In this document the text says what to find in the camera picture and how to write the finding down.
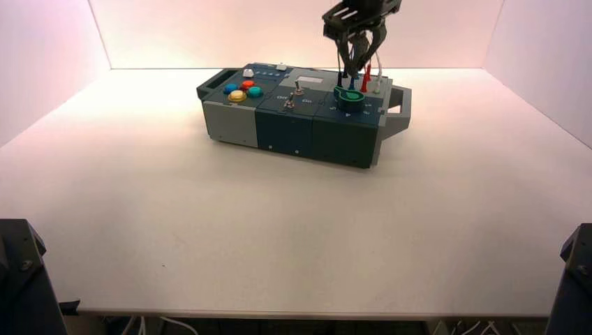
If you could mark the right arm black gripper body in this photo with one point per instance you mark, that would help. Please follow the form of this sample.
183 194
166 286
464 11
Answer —
365 11

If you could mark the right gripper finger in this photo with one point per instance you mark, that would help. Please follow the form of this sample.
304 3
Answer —
355 55
378 41

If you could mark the grey and blue control box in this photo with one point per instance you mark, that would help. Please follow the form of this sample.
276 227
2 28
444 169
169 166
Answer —
286 134

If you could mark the green rotary knob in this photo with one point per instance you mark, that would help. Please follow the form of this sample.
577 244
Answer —
349 99

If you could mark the teal round push button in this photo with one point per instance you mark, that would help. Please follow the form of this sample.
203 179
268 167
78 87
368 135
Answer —
254 92

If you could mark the white square key cap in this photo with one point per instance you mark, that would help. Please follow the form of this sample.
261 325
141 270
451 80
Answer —
248 73

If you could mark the red round push button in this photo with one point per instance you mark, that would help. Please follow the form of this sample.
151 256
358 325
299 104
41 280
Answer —
247 85

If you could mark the yellow round push button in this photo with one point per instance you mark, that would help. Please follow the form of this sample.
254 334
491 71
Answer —
237 96

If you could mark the blue round push button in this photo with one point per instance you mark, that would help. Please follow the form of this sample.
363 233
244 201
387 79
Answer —
231 88

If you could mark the black table clamp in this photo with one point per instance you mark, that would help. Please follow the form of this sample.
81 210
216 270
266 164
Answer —
68 306

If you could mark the metal toggle switch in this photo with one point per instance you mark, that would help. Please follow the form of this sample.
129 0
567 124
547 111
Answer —
289 101
298 87

